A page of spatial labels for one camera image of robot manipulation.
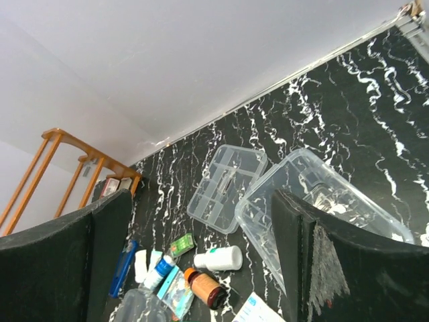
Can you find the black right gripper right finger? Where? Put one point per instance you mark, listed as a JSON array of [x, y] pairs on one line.
[[335, 271]]

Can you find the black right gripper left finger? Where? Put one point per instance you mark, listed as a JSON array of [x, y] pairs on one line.
[[62, 269]]

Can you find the white gauze pad packet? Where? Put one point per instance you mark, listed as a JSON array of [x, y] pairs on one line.
[[255, 309]]

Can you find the clear medicine kit box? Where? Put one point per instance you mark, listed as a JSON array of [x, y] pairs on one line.
[[305, 175]]

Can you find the white plastic bottle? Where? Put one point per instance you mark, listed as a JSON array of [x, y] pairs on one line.
[[220, 259]]

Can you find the brown bottle orange cap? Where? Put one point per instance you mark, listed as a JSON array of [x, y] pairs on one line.
[[207, 289]]

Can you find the green medicine carton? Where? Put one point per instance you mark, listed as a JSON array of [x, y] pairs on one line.
[[182, 245]]

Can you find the blue stapler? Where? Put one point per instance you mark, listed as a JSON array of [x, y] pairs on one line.
[[122, 268]]

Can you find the white wrapped bandage left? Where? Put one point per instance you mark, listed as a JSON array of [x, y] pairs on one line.
[[140, 266]]

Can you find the white wrapped bandage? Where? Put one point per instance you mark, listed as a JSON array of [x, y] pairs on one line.
[[140, 266], [155, 257]]

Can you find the white wrapped bandage right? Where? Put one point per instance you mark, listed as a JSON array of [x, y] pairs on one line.
[[155, 257]]

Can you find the orange wooden rack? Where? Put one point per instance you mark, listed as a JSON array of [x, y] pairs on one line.
[[61, 175]]

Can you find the teal tape packet upper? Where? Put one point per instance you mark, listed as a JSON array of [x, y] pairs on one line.
[[176, 294]]

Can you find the clear compartment organizer tray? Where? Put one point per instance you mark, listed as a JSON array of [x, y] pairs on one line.
[[229, 175]]

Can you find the clear kit lid black handle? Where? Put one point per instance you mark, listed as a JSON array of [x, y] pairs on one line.
[[142, 305]]

